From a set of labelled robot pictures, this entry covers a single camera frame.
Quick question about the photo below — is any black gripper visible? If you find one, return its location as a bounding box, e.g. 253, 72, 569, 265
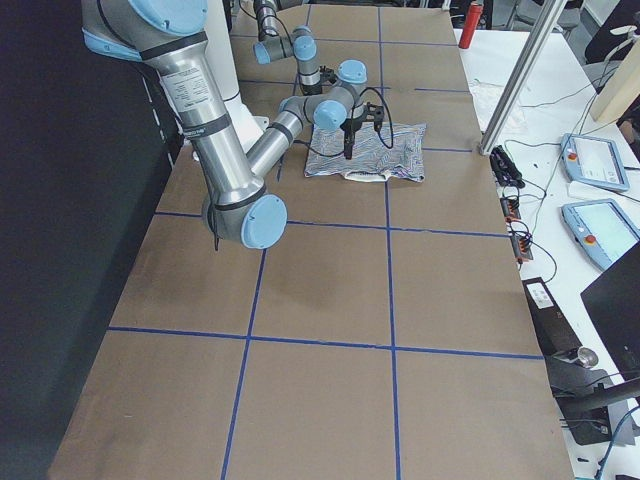
342, 102, 385, 160
298, 67, 336, 95

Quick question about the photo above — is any blue white striped polo shirt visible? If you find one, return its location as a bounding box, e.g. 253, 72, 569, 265
304, 122, 427, 182

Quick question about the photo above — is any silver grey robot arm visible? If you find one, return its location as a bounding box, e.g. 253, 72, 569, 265
82, 1, 391, 249
253, 0, 337, 96

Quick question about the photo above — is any clear plastic bag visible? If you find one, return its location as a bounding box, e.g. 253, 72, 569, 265
469, 80, 531, 136

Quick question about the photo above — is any red cylinder bottle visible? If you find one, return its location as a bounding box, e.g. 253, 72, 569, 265
458, 1, 484, 50

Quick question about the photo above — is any orange black connector strip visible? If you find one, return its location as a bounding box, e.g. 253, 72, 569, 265
500, 196, 533, 265

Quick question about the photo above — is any grey teach pendant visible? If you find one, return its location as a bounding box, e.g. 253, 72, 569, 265
561, 133, 630, 192
561, 199, 639, 271

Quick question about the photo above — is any wooden board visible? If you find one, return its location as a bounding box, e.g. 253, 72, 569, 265
590, 25, 639, 123

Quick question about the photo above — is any black box with label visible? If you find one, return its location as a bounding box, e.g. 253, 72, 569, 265
522, 277, 582, 356

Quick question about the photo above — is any black computer monitor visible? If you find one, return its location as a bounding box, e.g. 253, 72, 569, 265
581, 244, 640, 380

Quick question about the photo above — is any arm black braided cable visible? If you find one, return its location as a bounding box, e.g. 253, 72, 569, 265
294, 87, 396, 159

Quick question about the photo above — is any aluminium camera mast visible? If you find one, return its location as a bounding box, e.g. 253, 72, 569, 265
479, 0, 567, 156

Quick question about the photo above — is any black thin cable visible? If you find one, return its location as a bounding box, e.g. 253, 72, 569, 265
502, 79, 609, 211

